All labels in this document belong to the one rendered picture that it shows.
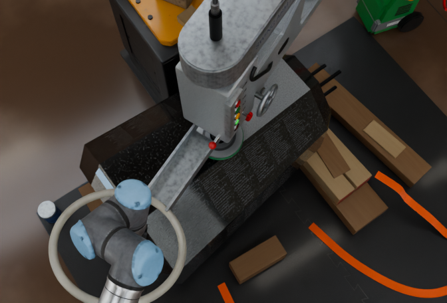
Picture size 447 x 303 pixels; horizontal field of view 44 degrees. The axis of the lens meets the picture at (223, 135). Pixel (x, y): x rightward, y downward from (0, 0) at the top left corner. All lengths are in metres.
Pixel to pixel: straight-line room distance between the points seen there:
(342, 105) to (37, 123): 1.90
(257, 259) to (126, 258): 1.88
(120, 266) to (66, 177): 2.23
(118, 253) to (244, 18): 0.88
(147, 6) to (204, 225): 1.17
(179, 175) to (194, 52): 0.65
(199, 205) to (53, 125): 1.40
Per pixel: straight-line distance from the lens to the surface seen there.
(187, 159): 2.26
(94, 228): 1.34
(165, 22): 2.92
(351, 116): 3.48
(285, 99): 2.65
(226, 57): 1.74
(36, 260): 3.41
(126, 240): 1.29
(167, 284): 2.01
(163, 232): 2.53
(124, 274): 1.28
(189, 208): 2.53
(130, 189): 1.40
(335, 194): 3.16
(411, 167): 3.45
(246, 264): 3.09
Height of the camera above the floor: 3.19
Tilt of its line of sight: 68 degrees down
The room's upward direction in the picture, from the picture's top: 1 degrees counter-clockwise
